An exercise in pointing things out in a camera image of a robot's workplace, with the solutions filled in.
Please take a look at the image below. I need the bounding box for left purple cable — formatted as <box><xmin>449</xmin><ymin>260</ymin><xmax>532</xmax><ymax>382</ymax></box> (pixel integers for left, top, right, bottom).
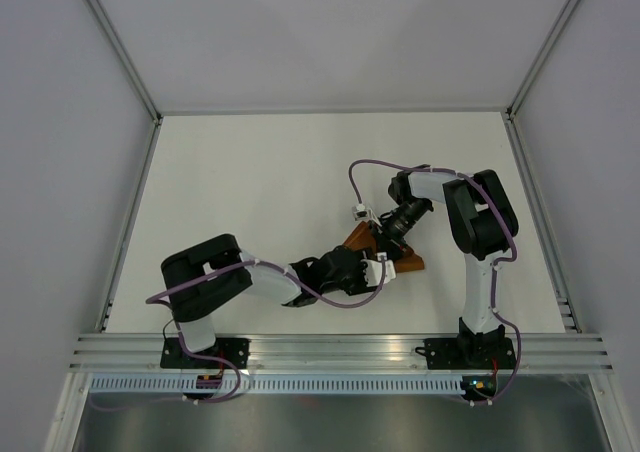
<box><xmin>89</xmin><ymin>257</ymin><xmax>387</xmax><ymax>413</ymax></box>

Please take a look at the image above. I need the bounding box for left aluminium side rail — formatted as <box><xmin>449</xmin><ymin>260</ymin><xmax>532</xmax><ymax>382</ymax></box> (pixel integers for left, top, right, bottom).
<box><xmin>94</xmin><ymin>117</ymin><xmax>163</xmax><ymax>333</ymax></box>

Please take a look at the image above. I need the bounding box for right aluminium frame post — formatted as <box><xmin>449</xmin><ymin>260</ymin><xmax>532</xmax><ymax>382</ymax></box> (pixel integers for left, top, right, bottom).
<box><xmin>503</xmin><ymin>0</ymin><xmax>583</xmax><ymax>121</ymax></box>

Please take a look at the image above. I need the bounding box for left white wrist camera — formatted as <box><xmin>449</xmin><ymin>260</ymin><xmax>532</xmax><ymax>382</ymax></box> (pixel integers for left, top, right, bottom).
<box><xmin>361</xmin><ymin>252</ymin><xmax>396</xmax><ymax>288</ymax></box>

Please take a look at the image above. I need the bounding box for rear aluminium frame bar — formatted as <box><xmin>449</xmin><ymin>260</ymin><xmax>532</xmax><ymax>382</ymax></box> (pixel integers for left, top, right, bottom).
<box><xmin>160</xmin><ymin>105</ymin><xmax>508</xmax><ymax>117</ymax></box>

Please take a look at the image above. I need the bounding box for aluminium side rail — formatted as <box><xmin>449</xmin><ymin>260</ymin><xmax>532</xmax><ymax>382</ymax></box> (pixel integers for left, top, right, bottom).
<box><xmin>94</xmin><ymin>117</ymin><xmax>163</xmax><ymax>333</ymax></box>
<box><xmin>501</xmin><ymin>109</ymin><xmax>583</xmax><ymax>334</ymax></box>

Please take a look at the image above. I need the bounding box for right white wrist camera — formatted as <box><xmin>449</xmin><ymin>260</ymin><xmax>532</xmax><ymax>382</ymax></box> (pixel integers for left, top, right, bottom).
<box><xmin>352</xmin><ymin>202</ymin><xmax>381</xmax><ymax>226</ymax></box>

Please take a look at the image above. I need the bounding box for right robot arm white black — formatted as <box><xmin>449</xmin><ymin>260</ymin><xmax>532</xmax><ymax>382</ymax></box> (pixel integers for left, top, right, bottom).
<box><xmin>376</xmin><ymin>169</ymin><xmax>519</xmax><ymax>367</ymax></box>

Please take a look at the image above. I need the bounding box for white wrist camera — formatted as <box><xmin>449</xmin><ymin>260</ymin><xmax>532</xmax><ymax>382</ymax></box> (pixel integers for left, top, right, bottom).
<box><xmin>352</xmin><ymin>202</ymin><xmax>381</xmax><ymax>226</ymax></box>
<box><xmin>361</xmin><ymin>252</ymin><xmax>396</xmax><ymax>288</ymax></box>

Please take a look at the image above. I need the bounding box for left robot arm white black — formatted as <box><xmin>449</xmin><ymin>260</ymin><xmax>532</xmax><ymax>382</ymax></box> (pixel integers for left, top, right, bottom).
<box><xmin>148</xmin><ymin>234</ymin><xmax>386</xmax><ymax>368</ymax></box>

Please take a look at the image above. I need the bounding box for white slotted cable duct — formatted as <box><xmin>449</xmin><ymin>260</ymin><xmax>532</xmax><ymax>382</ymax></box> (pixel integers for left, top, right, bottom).
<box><xmin>90</xmin><ymin>373</ymin><xmax>464</xmax><ymax>395</ymax></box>

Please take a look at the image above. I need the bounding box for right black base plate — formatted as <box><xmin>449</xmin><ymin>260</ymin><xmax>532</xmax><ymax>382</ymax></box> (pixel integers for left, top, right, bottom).
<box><xmin>422</xmin><ymin>338</ymin><xmax>516</xmax><ymax>371</ymax></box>

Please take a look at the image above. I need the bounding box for right aluminium side rail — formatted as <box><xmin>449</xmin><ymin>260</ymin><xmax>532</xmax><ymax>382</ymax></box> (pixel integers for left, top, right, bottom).
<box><xmin>501</xmin><ymin>109</ymin><xmax>583</xmax><ymax>334</ymax></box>

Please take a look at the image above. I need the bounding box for left aluminium frame post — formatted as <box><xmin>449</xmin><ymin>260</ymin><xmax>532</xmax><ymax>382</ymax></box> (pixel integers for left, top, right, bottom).
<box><xmin>83</xmin><ymin>0</ymin><xmax>162</xmax><ymax>124</ymax></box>

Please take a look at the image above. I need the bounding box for aluminium mounting rail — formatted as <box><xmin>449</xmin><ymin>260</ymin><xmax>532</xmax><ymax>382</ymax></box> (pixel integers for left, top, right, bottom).
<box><xmin>67</xmin><ymin>333</ymin><xmax>613</xmax><ymax>375</ymax></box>

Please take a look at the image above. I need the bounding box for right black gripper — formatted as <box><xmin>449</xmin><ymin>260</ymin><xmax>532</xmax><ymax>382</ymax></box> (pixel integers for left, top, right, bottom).
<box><xmin>368</xmin><ymin>197</ymin><xmax>431</xmax><ymax>264</ymax></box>

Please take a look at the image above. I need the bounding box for orange cloth napkin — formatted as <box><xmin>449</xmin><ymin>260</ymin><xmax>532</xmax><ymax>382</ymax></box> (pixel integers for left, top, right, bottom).
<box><xmin>343</xmin><ymin>221</ymin><xmax>425</xmax><ymax>274</ymax></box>

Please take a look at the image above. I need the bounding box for aluminium frame post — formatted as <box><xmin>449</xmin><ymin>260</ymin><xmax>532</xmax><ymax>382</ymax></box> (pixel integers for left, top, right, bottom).
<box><xmin>503</xmin><ymin>0</ymin><xmax>583</xmax><ymax>121</ymax></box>
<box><xmin>83</xmin><ymin>0</ymin><xmax>162</xmax><ymax>124</ymax></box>

